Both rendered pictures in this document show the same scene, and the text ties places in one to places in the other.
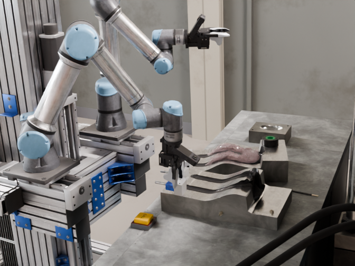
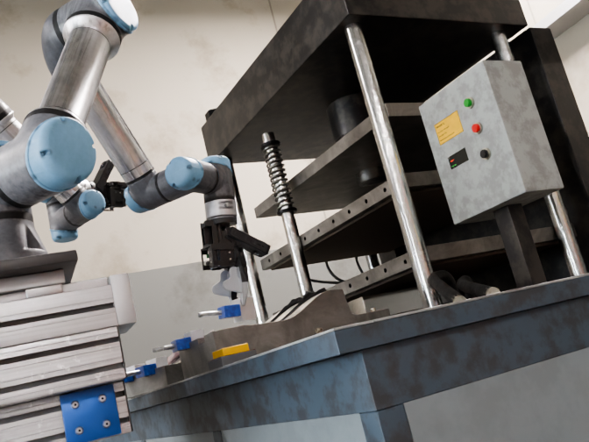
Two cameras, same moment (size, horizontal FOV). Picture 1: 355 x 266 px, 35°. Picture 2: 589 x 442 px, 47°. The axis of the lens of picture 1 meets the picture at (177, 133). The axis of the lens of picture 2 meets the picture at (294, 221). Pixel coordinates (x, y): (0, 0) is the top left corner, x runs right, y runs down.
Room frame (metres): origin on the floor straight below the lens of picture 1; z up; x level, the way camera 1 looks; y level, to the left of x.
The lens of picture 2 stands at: (1.06, 1.21, 0.75)
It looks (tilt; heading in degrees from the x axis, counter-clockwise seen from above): 13 degrees up; 305
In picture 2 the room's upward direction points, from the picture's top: 14 degrees counter-clockwise
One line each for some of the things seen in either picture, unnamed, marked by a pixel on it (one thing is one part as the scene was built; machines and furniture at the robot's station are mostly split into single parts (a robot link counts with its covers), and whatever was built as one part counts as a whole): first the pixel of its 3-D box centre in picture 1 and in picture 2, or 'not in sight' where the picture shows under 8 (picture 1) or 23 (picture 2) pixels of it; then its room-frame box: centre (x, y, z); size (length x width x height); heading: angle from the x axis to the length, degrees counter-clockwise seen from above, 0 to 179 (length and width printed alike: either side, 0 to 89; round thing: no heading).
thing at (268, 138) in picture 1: (270, 141); not in sight; (2.57, -0.45, 0.93); 0.08 x 0.08 x 0.04
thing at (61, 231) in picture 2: (165, 59); (65, 220); (2.67, 0.04, 1.33); 0.11 x 0.08 x 0.11; 176
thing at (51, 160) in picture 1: (40, 154); (3, 247); (2.14, 0.56, 1.09); 0.15 x 0.15 x 0.10
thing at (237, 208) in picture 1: (226, 192); (284, 330); (2.16, -0.20, 0.87); 0.50 x 0.26 x 0.14; 66
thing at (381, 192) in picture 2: not in sight; (393, 220); (2.33, -1.29, 1.27); 1.10 x 0.74 x 0.05; 156
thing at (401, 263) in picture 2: not in sight; (409, 278); (2.33, -1.29, 1.02); 1.10 x 0.74 x 0.05; 156
